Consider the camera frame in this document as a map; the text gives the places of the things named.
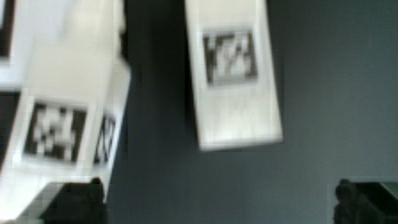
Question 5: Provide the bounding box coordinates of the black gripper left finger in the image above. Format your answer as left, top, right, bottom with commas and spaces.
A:
9, 177, 108, 224

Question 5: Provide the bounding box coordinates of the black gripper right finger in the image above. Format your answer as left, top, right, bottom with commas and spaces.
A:
332, 179, 398, 224

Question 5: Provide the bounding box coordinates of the white table leg with tag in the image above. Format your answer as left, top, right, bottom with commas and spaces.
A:
0, 0, 132, 224
185, 0, 283, 152

